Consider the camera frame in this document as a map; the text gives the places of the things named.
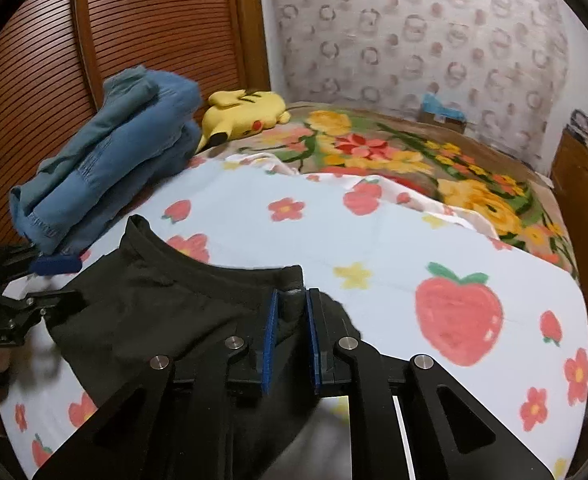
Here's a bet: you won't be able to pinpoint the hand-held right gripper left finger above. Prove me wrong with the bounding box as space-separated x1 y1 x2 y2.
31 289 281 480

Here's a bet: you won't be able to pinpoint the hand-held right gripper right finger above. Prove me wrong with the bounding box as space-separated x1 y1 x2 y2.
306 287 555 480

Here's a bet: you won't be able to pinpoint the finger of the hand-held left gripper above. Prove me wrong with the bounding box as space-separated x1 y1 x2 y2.
4 290 85 332
0 245 82 277

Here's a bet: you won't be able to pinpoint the black t-shirt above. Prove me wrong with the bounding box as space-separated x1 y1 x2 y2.
44 215 362 480

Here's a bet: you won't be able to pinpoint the folded blue jeans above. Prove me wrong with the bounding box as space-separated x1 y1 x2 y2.
9 66 205 256

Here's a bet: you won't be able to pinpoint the strawberry print bed sheet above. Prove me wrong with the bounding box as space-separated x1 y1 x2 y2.
0 152 588 480

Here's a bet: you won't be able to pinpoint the floral blanket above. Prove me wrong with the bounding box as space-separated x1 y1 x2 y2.
189 102 580 281

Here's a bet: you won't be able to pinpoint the yellow plush toy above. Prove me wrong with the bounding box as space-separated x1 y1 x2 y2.
194 89 292 153

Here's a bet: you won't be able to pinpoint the wooden slatted wardrobe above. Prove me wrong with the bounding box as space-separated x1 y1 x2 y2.
0 0 272 261

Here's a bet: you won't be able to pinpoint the blue item on box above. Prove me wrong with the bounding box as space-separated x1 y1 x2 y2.
419 92 467 133

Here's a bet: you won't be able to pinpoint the wooden side cabinet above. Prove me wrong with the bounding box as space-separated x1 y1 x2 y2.
549 127 588 281

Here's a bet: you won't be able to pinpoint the circle patterned sheer curtain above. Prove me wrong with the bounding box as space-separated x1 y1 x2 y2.
269 0 570 176

